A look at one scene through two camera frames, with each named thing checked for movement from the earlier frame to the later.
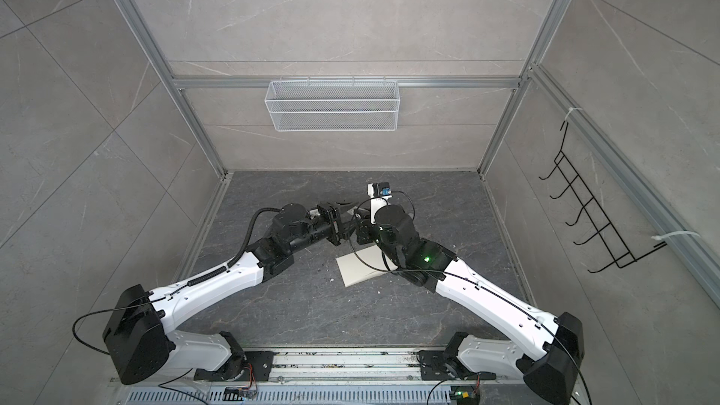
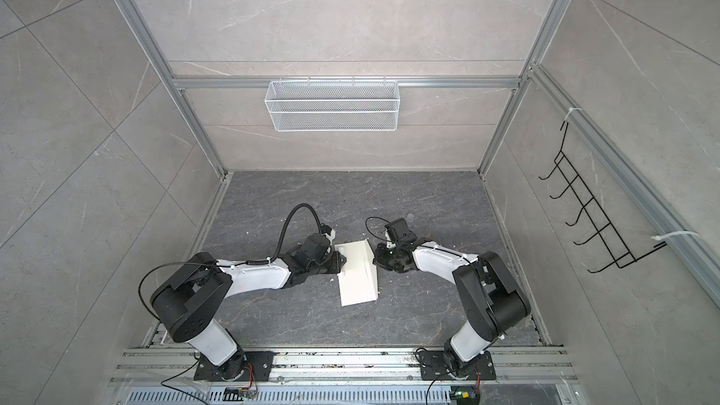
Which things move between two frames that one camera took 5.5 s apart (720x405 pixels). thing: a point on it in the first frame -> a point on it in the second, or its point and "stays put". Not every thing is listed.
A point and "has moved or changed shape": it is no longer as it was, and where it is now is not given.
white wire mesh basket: x=332 y=106 stays put
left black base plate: x=251 y=366 stays put
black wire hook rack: x=605 y=231 stays put
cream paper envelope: x=353 y=270 has moved or changed shape
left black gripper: x=337 y=227 -> x=339 y=262
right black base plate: x=433 y=367 stays put
